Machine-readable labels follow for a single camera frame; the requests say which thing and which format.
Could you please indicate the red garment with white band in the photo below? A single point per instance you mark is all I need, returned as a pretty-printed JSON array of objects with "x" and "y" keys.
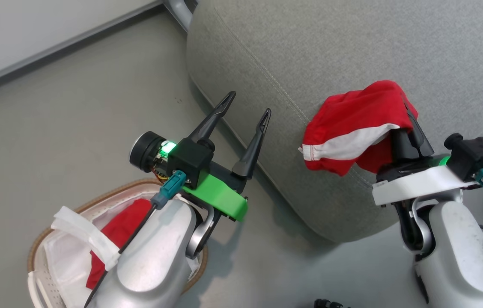
[{"x": 353, "y": 111}]

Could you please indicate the grey metal tube frame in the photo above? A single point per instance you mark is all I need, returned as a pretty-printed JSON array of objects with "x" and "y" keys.
[{"x": 179, "y": 10}]

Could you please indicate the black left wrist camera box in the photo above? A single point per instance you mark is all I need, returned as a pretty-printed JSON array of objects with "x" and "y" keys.
[{"x": 190, "y": 160}]

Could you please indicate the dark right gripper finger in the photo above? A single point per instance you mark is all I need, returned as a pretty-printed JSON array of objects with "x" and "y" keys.
[
  {"x": 402, "y": 145},
  {"x": 421, "y": 141}
]

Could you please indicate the white basket with brown rim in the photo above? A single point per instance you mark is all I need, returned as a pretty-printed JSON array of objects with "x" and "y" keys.
[{"x": 38, "y": 252}]

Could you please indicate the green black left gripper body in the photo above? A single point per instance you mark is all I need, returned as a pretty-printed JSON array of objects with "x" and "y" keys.
[{"x": 220, "y": 196}]

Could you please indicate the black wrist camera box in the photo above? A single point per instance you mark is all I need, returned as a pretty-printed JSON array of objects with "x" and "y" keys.
[
  {"x": 479, "y": 156},
  {"x": 190, "y": 160}
]

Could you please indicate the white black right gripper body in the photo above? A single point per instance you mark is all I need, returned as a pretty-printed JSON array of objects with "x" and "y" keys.
[{"x": 417, "y": 184}]

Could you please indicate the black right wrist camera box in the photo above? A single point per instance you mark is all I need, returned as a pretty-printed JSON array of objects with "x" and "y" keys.
[{"x": 479, "y": 156}]

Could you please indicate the plain red garment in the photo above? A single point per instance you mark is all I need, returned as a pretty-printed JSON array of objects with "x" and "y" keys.
[{"x": 123, "y": 226}]

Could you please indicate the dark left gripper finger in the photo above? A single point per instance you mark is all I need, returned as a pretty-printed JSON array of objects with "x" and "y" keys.
[
  {"x": 254, "y": 149},
  {"x": 216, "y": 117}
]

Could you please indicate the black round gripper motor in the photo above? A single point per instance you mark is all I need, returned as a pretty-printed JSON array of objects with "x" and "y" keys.
[{"x": 143, "y": 149}]

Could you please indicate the white cloth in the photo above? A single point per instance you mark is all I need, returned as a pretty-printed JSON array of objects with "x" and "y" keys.
[{"x": 68, "y": 261}]

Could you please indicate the grey fabric sofa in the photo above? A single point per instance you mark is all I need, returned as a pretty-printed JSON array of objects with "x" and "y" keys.
[{"x": 310, "y": 51}]

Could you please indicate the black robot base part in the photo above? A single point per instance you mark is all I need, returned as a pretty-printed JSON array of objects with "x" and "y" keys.
[{"x": 329, "y": 304}]

